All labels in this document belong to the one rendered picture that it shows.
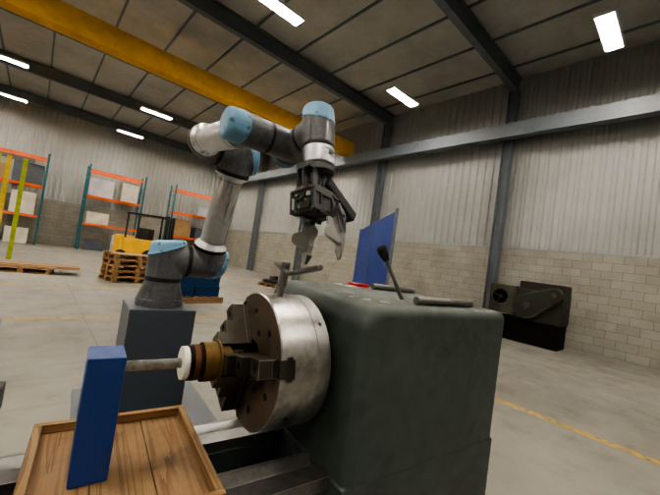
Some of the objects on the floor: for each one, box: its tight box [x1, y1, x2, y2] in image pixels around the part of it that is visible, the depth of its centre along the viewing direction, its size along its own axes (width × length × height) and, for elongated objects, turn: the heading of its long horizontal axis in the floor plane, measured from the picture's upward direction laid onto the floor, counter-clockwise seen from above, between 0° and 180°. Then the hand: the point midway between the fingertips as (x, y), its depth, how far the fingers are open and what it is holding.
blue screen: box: [353, 208, 399, 287], centre depth 756 cm, size 412×80×235 cm
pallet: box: [181, 277, 223, 303], centre depth 747 cm, size 120×80×79 cm
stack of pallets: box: [98, 250, 148, 284], centre depth 903 cm, size 126×86×73 cm
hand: (323, 257), depth 71 cm, fingers open, 8 cm apart
